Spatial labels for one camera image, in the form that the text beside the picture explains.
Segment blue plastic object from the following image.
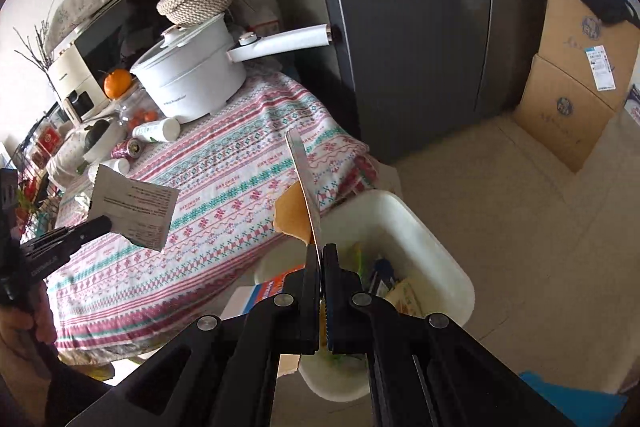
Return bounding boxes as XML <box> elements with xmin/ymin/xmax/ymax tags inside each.
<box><xmin>517</xmin><ymin>371</ymin><xmax>628</xmax><ymax>427</ymax></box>

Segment pink white box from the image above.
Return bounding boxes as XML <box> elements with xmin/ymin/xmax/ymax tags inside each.
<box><xmin>245</xmin><ymin>19</ymin><xmax>281</xmax><ymax>38</ymax></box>

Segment red soda can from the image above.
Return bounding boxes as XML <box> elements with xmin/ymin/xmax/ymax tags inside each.
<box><xmin>111</xmin><ymin>138</ymin><xmax>146</xmax><ymax>160</ymax></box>

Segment white floral cloth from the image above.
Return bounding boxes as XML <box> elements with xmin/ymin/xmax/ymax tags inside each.
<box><xmin>47</xmin><ymin>129</ymin><xmax>96</xmax><ymax>188</ymax></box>

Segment patterned tablecloth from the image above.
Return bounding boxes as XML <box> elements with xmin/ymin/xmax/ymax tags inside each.
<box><xmin>42</xmin><ymin>62</ymin><xmax>381</xmax><ymax>353</ymax></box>

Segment white plastic bin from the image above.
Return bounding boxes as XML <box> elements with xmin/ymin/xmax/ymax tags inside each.
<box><xmin>255</xmin><ymin>189</ymin><xmax>476</xmax><ymax>403</ymax></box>

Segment cream air fryer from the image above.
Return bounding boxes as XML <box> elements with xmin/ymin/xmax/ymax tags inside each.
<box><xmin>47</xmin><ymin>44</ymin><xmax>113</xmax><ymax>122</ymax></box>

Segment dried branches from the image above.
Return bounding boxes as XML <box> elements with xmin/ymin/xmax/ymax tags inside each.
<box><xmin>14</xmin><ymin>2</ymin><xmax>56</xmax><ymax>72</ymax></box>

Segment white printed package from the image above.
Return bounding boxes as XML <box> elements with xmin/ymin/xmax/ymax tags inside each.
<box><xmin>622</xmin><ymin>84</ymin><xmax>640</xmax><ymax>125</ymax></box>

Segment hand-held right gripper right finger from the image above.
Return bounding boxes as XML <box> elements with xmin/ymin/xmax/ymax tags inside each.
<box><xmin>322</xmin><ymin>243</ymin><xmax>576</xmax><ymax>427</ymax></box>

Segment white printed paper leaflet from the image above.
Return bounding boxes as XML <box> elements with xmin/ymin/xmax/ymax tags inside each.
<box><xmin>89</xmin><ymin>164</ymin><xmax>180</xmax><ymax>252</ymax></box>

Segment person's left hand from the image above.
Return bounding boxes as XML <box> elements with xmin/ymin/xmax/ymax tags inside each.
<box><xmin>0</xmin><ymin>289</ymin><xmax>57</xmax><ymax>358</ymax></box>

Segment white plastic bottle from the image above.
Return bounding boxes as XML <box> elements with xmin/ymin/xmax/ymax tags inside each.
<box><xmin>132</xmin><ymin>117</ymin><xmax>181</xmax><ymax>142</ymax></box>

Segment black wire rack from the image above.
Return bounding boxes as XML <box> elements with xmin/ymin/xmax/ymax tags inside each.
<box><xmin>12</xmin><ymin>107</ymin><xmax>76</xmax><ymax>233</ymax></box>

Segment orange white carton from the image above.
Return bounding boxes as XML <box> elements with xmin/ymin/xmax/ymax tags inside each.
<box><xmin>220</xmin><ymin>264</ymin><xmax>306</xmax><ymax>323</ymax></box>

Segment glass jar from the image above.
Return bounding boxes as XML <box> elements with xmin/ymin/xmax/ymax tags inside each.
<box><xmin>117</xmin><ymin>89</ymin><xmax>161</xmax><ymax>132</ymax></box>

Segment grey refrigerator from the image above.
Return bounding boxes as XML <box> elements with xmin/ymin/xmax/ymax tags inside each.
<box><xmin>247</xmin><ymin>0</ymin><xmax>556</xmax><ymax>165</ymax></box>

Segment yellow white wrapper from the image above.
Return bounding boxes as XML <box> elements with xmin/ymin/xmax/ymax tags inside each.
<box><xmin>385</xmin><ymin>279</ymin><xmax>423</xmax><ymax>318</ymax></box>

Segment cream microwave oven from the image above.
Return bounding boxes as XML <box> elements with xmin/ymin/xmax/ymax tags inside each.
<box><xmin>72</xmin><ymin>0</ymin><xmax>211</xmax><ymax>72</ymax></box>

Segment large cardboard box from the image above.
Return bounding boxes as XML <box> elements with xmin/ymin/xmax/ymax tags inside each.
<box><xmin>537</xmin><ymin>0</ymin><xmax>633</xmax><ymax>110</ymax></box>
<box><xmin>514</xmin><ymin>54</ymin><xmax>616</xmax><ymax>172</ymax></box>

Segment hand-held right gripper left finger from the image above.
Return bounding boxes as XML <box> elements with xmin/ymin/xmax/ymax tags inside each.
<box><xmin>65</xmin><ymin>243</ymin><xmax>321</xmax><ymax>427</ymax></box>

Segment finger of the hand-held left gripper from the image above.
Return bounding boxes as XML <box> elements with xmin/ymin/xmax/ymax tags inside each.
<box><xmin>20</xmin><ymin>215</ymin><xmax>113</xmax><ymax>258</ymax></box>

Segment white pedestal bowl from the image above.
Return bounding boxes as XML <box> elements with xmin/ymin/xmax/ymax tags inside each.
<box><xmin>82</xmin><ymin>123</ymin><xmax>128</xmax><ymax>164</ymax></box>

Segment orange fruit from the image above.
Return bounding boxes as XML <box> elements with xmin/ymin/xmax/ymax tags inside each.
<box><xmin>103</xmin><ymin>68</ymin><xmax>132</xmax><ymax>99</ymax></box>

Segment dark avocado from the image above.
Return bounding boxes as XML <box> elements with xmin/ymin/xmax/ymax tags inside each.
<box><xmin>82</xmin><ymin>119</ymin><xmax>112</xmax><ymax>145</ymax></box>

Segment red label jar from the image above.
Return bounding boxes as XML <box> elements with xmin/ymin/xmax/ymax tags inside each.
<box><xmin>36</xmin><ymin>128</ymin><xmax>64</xmax><ymax>156</ymax></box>

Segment brown cardboard piece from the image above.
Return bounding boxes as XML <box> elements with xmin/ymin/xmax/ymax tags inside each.
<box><xmin>274</xmin><ymin>128</ymin><xmax>322</xmax><ymax>248</ymax></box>

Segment white electric pot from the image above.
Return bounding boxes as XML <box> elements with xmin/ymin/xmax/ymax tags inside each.
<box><xmin>130</xmin><ymin>13</ymin><xmax>333</xmax><ymax>124</ymax></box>

